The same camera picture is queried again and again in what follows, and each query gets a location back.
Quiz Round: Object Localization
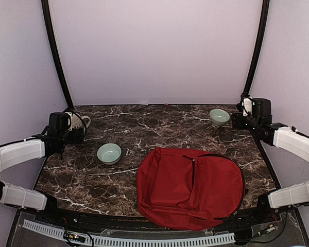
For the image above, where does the celadon bowl near left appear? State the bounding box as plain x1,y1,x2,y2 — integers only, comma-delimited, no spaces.
97,143,122,165

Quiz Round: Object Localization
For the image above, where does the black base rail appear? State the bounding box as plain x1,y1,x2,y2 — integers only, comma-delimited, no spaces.
16,199,297,231

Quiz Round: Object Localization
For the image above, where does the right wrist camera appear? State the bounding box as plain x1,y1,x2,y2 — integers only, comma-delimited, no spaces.
241,94,253,117

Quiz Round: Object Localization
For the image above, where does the celadon bowl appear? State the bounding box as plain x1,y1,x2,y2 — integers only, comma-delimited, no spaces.
210,109,230,126
97,143,122,165

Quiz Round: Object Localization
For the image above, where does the red student backpack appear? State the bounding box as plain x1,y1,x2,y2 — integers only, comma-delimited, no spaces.
136,148,246,231

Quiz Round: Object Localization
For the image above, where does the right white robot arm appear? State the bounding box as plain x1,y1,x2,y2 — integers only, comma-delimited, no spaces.
232,94,309,223

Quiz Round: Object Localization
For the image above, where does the white slotted cable duct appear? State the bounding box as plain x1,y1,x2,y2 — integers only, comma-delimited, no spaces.
22,220,235,247

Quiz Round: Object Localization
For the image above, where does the celadon bowl far right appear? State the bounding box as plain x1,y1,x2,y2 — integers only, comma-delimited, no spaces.
210,109,230,126

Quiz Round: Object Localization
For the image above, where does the cream patterned mug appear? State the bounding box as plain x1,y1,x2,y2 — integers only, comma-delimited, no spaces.
66,111,91,131

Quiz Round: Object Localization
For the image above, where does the black frame post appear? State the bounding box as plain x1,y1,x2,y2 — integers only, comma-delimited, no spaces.
41,0,74,109
241,0,270,97

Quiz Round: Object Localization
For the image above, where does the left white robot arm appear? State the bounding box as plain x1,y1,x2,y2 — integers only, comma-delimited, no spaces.
0,110,91,224

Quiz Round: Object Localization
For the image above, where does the right black frame post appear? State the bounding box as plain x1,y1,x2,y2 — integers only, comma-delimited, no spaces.
241,0,270,97

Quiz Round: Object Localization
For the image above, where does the left black frame post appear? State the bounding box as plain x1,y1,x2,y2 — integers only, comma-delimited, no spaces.
41,0,74,109

